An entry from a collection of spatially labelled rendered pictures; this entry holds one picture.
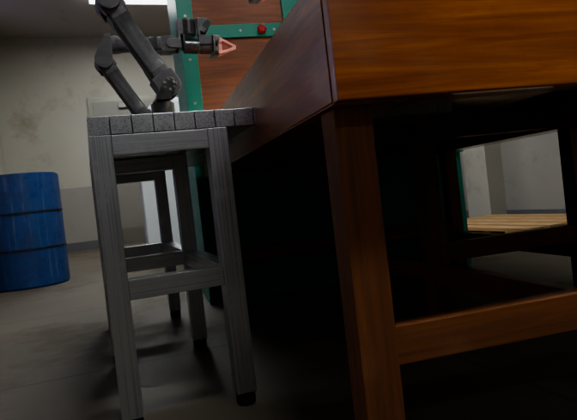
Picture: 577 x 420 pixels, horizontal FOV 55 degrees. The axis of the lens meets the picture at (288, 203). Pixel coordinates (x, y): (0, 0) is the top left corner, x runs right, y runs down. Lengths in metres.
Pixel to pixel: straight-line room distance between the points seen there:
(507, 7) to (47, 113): 8.05
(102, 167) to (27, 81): 7.58
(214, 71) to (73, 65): 6.26
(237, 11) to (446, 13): 1.95
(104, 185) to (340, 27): 0.65
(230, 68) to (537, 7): 1.89
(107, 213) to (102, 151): 0.13
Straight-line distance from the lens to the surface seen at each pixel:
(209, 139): 1.26
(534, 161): 4.84
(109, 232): 1.22
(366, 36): 0.79
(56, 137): 8.62
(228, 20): 2.72
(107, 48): 2.16
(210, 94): 2.62
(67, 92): 8.72
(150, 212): 4.58
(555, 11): 0.96
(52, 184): 4.50
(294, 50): 0.95
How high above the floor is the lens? 0.46
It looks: 1 degrees down
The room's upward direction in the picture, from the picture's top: 6 degrees counter-clockwise
